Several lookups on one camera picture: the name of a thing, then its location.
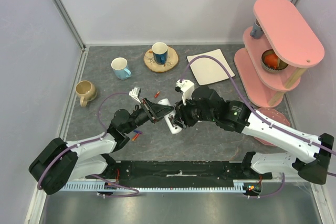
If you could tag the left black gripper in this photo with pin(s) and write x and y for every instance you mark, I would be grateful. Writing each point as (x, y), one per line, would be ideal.
(157, 111)

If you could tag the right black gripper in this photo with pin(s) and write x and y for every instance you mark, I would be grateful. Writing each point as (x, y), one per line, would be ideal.
(181, 115)

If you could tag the white remote control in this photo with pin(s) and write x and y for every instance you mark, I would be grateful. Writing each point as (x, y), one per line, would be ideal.
(173, 127)

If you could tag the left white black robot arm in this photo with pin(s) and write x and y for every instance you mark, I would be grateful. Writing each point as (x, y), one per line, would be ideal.
(61, 162)

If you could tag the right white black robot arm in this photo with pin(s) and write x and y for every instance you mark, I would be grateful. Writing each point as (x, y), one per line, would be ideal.
(307, 154)

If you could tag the cream square plate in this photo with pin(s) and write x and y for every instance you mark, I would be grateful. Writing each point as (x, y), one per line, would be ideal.
(207, 71)

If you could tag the light blue mug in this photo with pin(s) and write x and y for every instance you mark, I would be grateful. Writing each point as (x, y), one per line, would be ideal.
(120, 68)

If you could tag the dark blue mug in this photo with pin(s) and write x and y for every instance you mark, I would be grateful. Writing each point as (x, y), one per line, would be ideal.
(160, 50)

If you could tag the pink dotted plate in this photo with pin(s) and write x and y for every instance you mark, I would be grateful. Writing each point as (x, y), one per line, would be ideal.
(274, 115)

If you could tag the pink three-tier shelf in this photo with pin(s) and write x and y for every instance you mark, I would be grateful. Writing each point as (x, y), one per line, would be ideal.
(293, 41)

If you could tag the beige ceramic mug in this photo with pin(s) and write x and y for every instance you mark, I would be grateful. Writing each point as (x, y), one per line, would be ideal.
(86, 92)

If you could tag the bowl with fruit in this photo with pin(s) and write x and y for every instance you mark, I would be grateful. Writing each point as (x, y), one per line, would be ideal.
(271, 62)

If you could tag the grey cup on shelf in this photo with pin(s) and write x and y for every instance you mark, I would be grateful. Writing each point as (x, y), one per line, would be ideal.
(257, 31)

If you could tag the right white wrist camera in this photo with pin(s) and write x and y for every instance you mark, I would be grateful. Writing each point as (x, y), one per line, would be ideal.
(186, 88)

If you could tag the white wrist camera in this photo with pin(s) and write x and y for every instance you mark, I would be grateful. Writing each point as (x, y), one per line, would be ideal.
(135, 94)
(186, 88)

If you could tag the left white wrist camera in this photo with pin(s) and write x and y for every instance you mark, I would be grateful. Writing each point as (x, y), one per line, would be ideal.
(135, 94)

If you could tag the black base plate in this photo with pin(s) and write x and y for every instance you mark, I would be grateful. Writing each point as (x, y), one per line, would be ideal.
(179, 174)

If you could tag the white slotted cable duct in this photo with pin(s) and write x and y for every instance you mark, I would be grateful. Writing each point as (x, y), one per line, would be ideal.
(94, 185)

